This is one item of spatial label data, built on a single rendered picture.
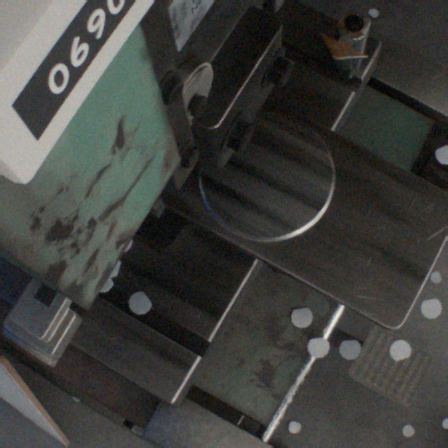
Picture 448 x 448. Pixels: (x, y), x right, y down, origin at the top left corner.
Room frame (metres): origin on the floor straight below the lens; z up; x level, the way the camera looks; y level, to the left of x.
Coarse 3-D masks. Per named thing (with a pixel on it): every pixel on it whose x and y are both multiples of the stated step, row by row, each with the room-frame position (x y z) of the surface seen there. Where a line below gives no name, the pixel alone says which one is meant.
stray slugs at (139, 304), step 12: (444, 156) 0.26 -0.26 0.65; (108, 288) 0.17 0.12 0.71; (132, 300) 0.15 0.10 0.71; (144, 300) 0.15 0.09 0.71; (432, 300) 0.10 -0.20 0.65; (144, 312) 0.14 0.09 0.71; (300, 312) 0.12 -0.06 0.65; (432, 312) 0.09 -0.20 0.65; (300, 324) 0.11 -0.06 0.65; (312, 348) 0.08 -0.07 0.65; (324, 348) 0.08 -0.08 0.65; (348, 348) 0.07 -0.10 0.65; (360, 348) 0.07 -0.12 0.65; (396, 348) 0.06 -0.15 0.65; (408, 348) 0.06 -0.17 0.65; (396, 360) 0.05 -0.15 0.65
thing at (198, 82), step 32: (160, 0) 0.23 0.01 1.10; (192, 0) 0.25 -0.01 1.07; (224, 0) 0.27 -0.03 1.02; (256, 0) 0.30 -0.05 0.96; (192, 32) 0.24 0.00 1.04; (224, 32) 0.27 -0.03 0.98; (256, 32) 0.27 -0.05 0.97; (192, 64) 0.23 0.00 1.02; (224, 64) 0.25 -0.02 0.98; (256, 64) 0.24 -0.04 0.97; (288, 64) 0.25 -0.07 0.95; (192, 96) 0.22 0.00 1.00; (224, 96) 0.22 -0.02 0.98; (256, 96) 0.24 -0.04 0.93; (192, 128) 0.21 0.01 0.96; (224, 128) 0.21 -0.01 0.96; (224, 160) 0.20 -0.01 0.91
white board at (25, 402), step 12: (0, 360) 0.14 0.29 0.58; (0, 372) 0.13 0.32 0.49; (12, 372) 0.13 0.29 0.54; (0, 384) 0.14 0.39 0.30; (12, 384) 0.12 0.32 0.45; (24, 384) 0.12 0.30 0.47; (0, 396) 0.15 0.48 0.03; (12, 396) 0.13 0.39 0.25; (24, 396) 0.11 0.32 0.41; (24, 408) 0.11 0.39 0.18; (36, 408) 0.09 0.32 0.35; (36, 420) 0.09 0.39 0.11; (48, 420) 0.08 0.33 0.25; (48, 432) 0.07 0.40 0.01; (60, 432) 0.06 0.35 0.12
